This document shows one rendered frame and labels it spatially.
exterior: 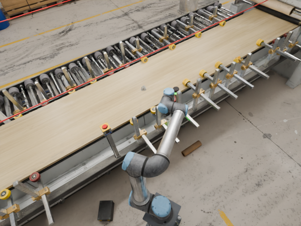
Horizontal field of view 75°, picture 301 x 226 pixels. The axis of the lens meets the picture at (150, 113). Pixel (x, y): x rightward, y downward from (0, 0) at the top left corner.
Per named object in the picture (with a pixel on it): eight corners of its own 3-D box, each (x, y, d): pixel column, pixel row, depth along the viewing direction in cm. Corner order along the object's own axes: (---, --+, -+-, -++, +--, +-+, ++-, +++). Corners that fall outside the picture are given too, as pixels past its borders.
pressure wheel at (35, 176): (34, 184, 175) (27, 179, 166) (39, 175, 179) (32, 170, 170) (41, 186, 173) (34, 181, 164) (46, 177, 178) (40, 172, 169)
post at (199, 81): (196, 110, 227) (202, 79, 189) (194, 111, 226) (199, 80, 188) (194, 108, 229) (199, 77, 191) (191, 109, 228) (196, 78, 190)
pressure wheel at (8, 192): (6, 195, 170) (-3, 191, 161) (16, 190, 172) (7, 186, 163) (6, 204, 166) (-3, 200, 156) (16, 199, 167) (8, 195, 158)
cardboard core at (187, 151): (202, 143, 268) (185, 154, 259) (201, 146, 274) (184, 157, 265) (198, 139, 272) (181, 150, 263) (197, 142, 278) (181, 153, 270)
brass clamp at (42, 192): (51, 193, 169) (48, 191, 165) (35, 202, 165) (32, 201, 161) (49, 187, 172) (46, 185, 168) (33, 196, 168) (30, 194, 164)
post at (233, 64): (226, 93, 245) (237, 62, 207) (224, 94, 244) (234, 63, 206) (224, 91, 247) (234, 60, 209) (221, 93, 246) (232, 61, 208)
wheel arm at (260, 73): (268, 78, 217) (269, 76, 215) (266, 79, 216) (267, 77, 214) (242, 62, 237) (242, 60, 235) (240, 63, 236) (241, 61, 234)
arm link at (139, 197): (147, 215, 160) (142, 174, 106) (128, 208, 165) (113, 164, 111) (153, 197, 170) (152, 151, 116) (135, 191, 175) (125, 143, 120)
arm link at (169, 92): (161, 93, 157) (165, 84, 162) (161, 103, 167) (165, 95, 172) (172, 95, 154) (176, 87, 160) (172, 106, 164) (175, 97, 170)
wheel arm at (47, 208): (55, 222, 154) (53, 221, 151) (51, 225, 153) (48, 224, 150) (41, 177, 178) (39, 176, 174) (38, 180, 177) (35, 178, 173)
